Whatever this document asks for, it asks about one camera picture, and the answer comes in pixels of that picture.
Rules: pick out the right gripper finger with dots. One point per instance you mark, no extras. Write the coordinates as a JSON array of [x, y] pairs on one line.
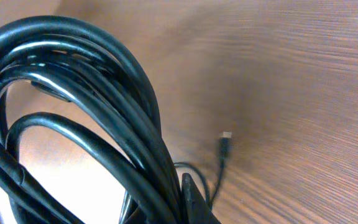
[[196, 209]]

